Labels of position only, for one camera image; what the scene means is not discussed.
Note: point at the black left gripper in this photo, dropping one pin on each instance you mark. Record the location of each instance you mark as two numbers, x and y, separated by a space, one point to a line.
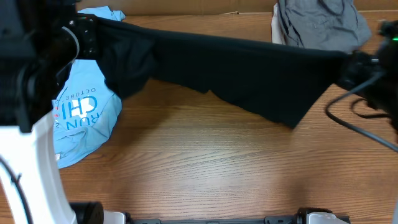
84 27

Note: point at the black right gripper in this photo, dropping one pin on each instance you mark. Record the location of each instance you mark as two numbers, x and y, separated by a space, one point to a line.
358 63

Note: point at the black t-shirt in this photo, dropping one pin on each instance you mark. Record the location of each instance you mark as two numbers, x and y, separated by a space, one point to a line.
277 82

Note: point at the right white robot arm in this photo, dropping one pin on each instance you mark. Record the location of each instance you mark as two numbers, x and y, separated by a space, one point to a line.
382 94

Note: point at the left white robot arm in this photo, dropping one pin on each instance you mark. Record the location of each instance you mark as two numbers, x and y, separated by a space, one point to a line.
39 39

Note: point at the grey folded shorts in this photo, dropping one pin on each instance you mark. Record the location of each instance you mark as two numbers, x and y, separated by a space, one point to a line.
324 24

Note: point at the light blue printed t-shirt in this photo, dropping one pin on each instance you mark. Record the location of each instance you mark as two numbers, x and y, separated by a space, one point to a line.
85 113

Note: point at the beige folded garment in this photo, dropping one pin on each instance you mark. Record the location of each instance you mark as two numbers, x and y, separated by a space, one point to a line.
278 35

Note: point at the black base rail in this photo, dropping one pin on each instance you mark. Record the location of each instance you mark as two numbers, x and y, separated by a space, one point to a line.
217 219

